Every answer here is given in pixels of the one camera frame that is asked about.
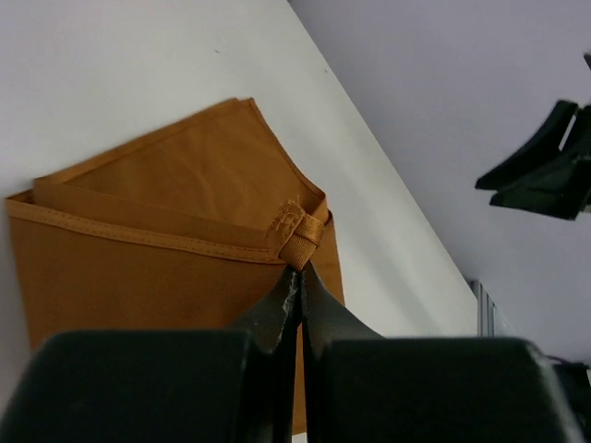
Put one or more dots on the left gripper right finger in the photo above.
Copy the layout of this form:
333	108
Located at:
362	387

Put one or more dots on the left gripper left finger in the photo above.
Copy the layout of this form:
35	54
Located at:
234	384

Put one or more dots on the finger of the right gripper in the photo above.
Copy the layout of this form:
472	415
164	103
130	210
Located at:
542	147
560	189

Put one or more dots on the orange-brown cloth napkin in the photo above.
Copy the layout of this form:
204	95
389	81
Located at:
186	227

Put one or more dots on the right aluminium frame post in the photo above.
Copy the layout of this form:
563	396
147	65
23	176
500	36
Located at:
490	321

